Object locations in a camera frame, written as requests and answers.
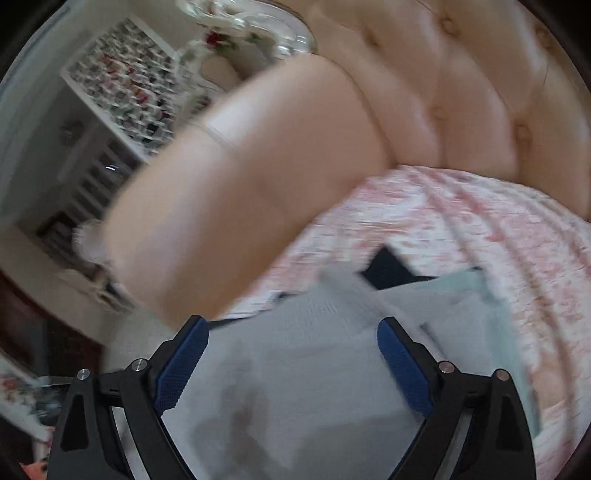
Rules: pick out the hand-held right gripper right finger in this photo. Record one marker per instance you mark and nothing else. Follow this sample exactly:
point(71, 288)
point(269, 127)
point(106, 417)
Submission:
point(399, 364)

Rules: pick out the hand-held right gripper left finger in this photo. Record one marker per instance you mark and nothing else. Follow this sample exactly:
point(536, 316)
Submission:
point(182, 369)

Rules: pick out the grey sweater with navy trim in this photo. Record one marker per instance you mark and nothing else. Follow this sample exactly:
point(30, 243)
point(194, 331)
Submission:
point(295, 360)

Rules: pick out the dark wooden furniture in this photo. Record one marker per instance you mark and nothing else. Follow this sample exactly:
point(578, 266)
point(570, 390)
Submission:
point(41, 318)

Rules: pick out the pink floral blanket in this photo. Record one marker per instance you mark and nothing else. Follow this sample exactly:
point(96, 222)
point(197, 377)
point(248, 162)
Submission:
point(508, 240)

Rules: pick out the beige tufted leather sofa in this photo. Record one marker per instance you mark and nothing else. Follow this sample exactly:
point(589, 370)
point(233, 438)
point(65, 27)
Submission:
point(277, 175)

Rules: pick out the white display shelf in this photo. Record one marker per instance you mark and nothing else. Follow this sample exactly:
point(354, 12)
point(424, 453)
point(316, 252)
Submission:
point(120, 83)

